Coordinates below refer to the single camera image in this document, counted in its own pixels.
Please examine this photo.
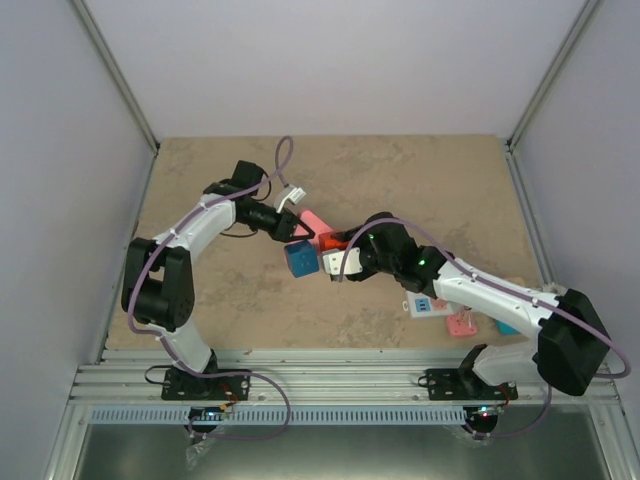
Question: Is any pink power strip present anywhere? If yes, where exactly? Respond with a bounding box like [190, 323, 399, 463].
[299, 209, 333, 249]

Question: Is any red cube socket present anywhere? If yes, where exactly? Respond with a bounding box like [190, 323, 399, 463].
[318, 231, 349, 252]

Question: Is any blue cube socket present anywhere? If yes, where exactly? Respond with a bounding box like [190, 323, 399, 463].
[284, 241, 320, 278]

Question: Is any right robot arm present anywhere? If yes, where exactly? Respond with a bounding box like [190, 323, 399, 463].
[321, 212, 611, 399]

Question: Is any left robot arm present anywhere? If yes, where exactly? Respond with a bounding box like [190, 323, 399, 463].
[121, 161, 315, 400]

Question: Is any small pink socket block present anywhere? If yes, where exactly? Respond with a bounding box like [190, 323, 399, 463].
[445, 311, 479, 338]

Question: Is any beige cube socket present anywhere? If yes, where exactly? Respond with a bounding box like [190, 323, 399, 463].
[503, 277, 527, 290]

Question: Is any cyan socket block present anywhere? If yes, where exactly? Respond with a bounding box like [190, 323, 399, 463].
[495, 321, 519, 335]

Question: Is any white power strip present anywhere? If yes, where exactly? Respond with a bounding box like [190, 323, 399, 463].
[402, 291, 463, 319]

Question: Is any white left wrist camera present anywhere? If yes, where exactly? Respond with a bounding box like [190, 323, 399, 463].
[273, 185, 306, 213]

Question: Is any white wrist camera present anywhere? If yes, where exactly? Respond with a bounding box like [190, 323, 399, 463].
[320, 248, 364, 278]
[273, 185, 306, 213]

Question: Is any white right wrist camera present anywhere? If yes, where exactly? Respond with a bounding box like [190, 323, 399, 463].
[320, 248, 364, 278]

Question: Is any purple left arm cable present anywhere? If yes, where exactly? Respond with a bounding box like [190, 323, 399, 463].
[127, 135, 294, 442]

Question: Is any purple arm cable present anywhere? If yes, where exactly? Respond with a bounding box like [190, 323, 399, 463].
[127, 135, 294, 442]
[339, 217, 632, 441]

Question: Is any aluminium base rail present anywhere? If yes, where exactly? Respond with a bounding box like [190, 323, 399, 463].
[69, 348, 621, 406]

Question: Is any aluminium frame post left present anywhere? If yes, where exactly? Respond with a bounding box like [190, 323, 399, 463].
[69, 0, 160, 155]

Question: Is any aluminium frame post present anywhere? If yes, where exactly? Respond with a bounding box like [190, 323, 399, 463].
[69, 0, 160, 155]
[504, 0, 604, 154]

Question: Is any grey slotted cable duct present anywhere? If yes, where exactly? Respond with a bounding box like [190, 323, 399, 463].
[89, 405, 466, 426]

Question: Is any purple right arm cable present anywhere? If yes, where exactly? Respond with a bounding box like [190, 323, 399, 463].
[339, 217, 632, 441]

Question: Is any aluminium frame post right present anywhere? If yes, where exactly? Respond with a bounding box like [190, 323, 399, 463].
[504, 0, 604, 154]

